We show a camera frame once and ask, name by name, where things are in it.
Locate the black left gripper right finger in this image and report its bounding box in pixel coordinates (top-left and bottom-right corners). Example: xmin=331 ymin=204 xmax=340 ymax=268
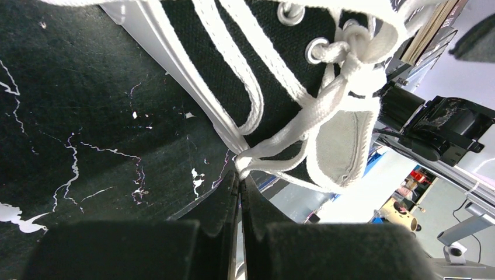
xmin=239 ymin=179 xmax=434 ymax=279

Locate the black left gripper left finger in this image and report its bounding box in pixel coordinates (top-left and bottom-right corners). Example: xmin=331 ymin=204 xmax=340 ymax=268
xmin=23 ymin=171 xmax=239 ymax=279

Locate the black and white sneaker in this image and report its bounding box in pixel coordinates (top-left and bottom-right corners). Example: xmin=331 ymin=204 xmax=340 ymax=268
xmin=55 ymin=1 xmax=438 ymax=188

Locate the white shoelace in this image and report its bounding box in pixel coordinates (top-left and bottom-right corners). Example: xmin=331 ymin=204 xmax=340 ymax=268
xmin=236 ymin=23 xmax=398 ymax=193

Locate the cream cylindrical toy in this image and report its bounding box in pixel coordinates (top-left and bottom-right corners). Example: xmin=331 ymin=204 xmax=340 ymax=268
xmin=379 ymin=198 xmax=422 ymax=232

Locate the grey webcam on stand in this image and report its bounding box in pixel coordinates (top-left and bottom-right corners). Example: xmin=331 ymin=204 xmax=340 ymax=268
xmin=437 ymin=214 xmax=494 ymax=265

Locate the black metal base frame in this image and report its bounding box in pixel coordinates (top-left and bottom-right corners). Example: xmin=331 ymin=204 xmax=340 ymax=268
xmin=373 ymin=81 xmax=495 ymax=194

